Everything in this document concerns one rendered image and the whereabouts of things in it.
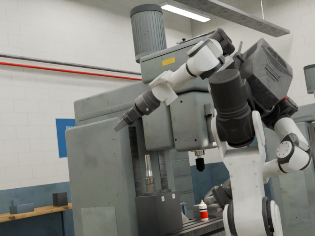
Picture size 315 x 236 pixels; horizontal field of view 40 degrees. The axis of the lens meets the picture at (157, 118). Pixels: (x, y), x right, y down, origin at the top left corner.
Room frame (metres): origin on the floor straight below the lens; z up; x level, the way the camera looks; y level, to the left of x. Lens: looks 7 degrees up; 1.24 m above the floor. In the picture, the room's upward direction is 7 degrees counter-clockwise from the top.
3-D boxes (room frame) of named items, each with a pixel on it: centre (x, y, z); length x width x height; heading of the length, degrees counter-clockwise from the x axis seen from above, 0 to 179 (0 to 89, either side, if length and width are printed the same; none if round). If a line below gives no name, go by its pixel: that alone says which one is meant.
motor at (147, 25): (2.56, -0.01, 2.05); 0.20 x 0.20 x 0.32
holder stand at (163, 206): (2.14, 0.05, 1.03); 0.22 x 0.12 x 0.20; 148
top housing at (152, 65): (2.41, -0.19, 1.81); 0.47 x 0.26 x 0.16; 51
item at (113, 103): (2.72, 0.18, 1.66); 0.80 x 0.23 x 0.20; 51
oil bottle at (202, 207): (2.39, -0.19, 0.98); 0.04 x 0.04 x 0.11
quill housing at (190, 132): (2.40, -0.20, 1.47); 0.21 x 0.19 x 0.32; 141
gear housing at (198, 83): (2.43, -0.17, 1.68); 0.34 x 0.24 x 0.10; 51
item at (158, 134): (2.53, -0.05, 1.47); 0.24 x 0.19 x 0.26; 141
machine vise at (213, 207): (2.50, -0.32, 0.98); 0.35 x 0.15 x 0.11; 53
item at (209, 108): (2.33, -0.29, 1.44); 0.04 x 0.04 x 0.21; 51
